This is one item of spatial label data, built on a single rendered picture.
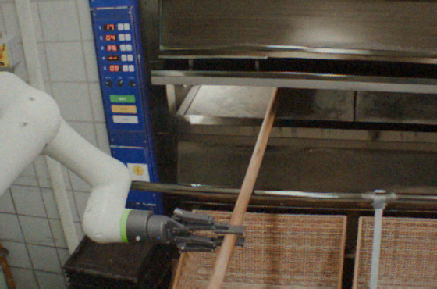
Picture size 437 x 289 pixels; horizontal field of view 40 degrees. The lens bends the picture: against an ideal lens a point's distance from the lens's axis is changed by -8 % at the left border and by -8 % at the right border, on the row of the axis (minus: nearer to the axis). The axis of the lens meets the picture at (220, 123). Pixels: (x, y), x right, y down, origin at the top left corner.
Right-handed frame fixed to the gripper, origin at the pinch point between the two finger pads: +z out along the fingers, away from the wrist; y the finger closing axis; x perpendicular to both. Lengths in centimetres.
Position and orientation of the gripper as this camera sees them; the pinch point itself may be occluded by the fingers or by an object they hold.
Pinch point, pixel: (230, 235)
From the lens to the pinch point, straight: 160.3
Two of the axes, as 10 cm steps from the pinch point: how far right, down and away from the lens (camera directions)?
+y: 0.7, 8.9, 4.6
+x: -2.1, 4.6, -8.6
